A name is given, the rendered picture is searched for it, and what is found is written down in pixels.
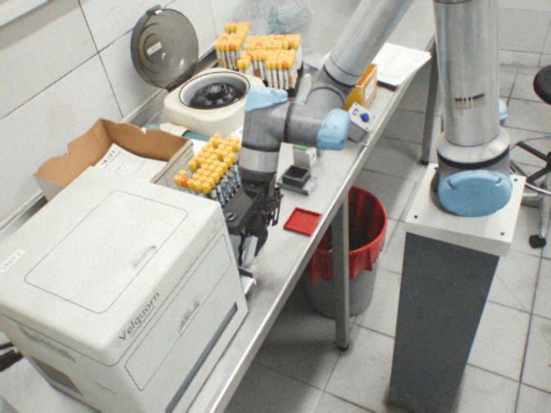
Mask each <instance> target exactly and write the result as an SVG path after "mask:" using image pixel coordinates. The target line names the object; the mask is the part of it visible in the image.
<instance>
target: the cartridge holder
mask: <svg viewBox="0 0 551 413"><path fill-rule="evenodd" d="M317 182H318V177H315V176H312V174H311V170H310V169H307V168H303V167H301V166H295V165H290V166H289V168H288V169H286V170H285V171H284V172H283V174H282V175H281V176H280V177H279V178H278V180H277V181H276V185H277V186H281V187H283V188H288V189H292V190H294V191H298V192H300V193H306V194H309V193H310V192H311V191H312V190H313V188H314V187H315V185H316V184H317Z"/></svg>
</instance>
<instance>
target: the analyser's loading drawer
mask: <svg viewBox="0 0 551 413"><path fill-rule="evenodd" d="M237 269H238V271H239V274H240V278H241V281H242V285H243V288H244V294H246V292H247V291H248V290H249V288H250V286H251V285H252V284H253V285H255V284H256V279H255V275H254V271H253V270H250V269H248V268H245V267H242V266H240V265H237Z"/></svg>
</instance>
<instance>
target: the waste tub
mask: <svg viewBox="0 0 551 413"><path fill-rule="evenodd" d="M378 65H379V64H374V63H371V64H370V66H369V67H368V69H367V70H366V72H365V73H364V75H363V76H362V78H361V79H360V80H359V82H358V83H357V85H356V86H355V88H354V89H353V91H352V92H351V93H350V95H349V96H348V98H347V100H346V103H345V105H344V111H349V109H350V108H351V107H352V105H353V104H354V103H357V104H358V105H360V106H361V107H363V108H365V109H367V108H368V107H369V106H370V104H371V102H372V101H373V99H374V98H375V96H376V89H377V66H378Z"/></svg>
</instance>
